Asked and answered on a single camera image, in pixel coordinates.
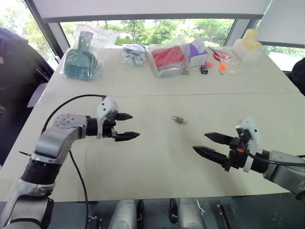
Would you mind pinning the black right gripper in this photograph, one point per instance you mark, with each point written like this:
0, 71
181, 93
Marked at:
237, 157

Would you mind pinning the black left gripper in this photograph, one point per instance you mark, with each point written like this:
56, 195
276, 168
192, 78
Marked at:
108, 128

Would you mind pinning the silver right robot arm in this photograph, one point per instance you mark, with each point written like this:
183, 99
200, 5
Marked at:
283, 167

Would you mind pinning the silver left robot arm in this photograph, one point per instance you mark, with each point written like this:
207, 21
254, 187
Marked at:
54, 140

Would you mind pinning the blue white items bag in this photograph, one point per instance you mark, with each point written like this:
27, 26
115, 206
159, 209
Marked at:
133, 55

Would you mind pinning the silver rounded robot leg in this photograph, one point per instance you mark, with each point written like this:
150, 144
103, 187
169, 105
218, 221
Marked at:
191, 214
122, 214

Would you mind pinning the small black box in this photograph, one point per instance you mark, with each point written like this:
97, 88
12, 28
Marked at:
204, 69

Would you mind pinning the green dustpan in plastic bag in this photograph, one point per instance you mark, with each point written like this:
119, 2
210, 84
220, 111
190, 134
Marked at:
79, 62

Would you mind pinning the small orange plastic piece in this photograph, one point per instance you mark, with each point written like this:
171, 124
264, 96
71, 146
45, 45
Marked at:
222, 67

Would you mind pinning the red pack in plastic bag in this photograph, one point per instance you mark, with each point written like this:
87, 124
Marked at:
168, 58

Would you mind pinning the small colourful trinket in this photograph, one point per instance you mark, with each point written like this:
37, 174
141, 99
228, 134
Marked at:
185, 70

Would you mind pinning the small pink plastic piece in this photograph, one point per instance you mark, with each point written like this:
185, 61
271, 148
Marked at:
209, 64

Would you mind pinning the red tool in clear bag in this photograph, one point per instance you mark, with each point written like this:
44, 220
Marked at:
220, 55

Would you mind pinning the purple white carton box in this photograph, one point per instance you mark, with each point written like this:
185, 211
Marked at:
196, 53

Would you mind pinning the translucent white plastic container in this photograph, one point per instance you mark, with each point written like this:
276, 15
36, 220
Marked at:
245, 51

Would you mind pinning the dark rounded object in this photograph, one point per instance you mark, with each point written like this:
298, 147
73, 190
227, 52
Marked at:
299, 76

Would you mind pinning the person in dark clothes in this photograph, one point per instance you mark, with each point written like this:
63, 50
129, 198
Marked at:
19, 90

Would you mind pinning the pale yellow plastic cups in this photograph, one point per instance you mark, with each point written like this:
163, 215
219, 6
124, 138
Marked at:
251, 39

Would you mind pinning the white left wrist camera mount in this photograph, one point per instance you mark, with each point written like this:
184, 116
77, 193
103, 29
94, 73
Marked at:
107, 106

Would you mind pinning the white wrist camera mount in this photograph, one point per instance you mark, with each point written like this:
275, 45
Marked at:
250, 128
107, 106

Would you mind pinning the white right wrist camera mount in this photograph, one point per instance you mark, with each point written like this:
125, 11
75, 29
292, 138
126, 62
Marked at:
250, 128

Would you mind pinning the black metal bracket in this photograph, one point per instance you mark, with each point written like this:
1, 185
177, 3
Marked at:
226, 217

